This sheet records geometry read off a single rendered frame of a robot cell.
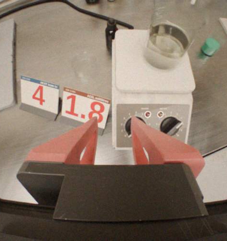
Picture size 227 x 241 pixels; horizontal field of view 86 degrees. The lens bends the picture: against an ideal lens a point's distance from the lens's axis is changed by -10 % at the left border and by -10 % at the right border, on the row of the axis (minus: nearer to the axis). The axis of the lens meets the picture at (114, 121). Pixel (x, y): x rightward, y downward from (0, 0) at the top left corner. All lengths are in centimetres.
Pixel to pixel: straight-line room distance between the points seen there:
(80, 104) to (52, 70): 13
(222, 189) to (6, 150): 44
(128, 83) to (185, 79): 9
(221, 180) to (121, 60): 29
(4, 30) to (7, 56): 11
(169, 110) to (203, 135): 12
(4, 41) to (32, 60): 12
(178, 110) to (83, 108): 16
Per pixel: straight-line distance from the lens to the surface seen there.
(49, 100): 29
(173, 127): 22
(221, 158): 34
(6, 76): 40
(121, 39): 25
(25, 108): 33
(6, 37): 50
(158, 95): 22
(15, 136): 33
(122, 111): 21
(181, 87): 22
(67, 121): 28
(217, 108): 36
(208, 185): 32
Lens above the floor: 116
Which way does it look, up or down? 75 degrees down
